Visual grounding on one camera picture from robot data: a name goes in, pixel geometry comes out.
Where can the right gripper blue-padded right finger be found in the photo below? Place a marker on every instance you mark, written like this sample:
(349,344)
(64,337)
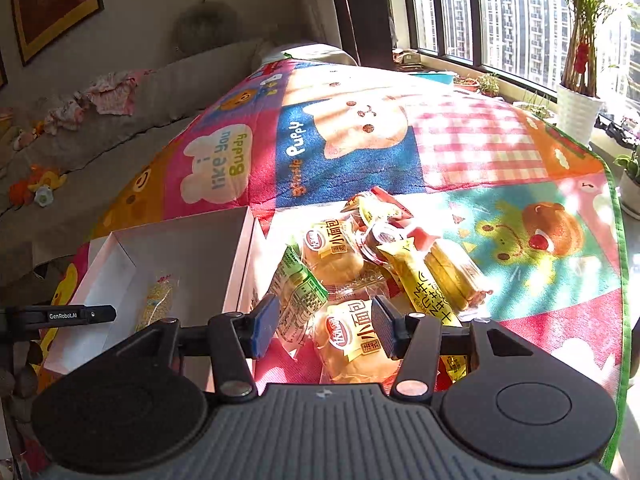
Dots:
(413,340)

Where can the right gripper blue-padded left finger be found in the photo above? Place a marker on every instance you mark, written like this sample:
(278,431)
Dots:
(234,338)

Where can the green white snack pack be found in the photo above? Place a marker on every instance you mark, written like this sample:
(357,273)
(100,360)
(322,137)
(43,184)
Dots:
(301,296)

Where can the white cardboard box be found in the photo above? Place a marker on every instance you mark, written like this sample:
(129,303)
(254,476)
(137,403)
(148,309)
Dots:
(210,260)

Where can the yellow rice cracker bar pack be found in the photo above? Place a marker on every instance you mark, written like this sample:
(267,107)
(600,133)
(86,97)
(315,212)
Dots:
(158,301)

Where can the small bread bun pack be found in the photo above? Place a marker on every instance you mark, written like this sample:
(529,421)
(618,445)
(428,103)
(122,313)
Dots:
(331,253)
(348,345)

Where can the yellow cake bar pack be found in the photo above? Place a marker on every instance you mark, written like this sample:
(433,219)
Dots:
(445,282)

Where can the red yellow snack pack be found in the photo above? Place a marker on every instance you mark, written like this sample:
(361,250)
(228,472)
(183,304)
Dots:
(379,218)

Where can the beige sofa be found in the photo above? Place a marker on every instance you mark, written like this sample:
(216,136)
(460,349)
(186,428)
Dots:
(99,159)

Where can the orange plush toy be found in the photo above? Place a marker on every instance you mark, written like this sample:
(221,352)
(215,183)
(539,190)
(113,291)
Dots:
(22,192)

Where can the colourful cartoon play mat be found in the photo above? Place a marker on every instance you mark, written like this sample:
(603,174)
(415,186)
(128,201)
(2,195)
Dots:
(293,142)

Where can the pink floral baby clothes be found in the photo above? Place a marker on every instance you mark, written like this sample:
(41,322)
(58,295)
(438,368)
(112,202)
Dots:
(111,94)

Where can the small potted plant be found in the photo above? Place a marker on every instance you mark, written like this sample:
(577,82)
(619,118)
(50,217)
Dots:
(630,182)

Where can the white ribbed plant pot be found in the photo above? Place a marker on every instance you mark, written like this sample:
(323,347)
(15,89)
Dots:
(577,114)

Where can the potted plant with red ribbon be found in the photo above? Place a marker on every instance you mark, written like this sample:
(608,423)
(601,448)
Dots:
(580,69)

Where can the black window frame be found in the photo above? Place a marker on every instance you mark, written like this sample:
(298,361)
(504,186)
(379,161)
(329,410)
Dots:
(521,41)

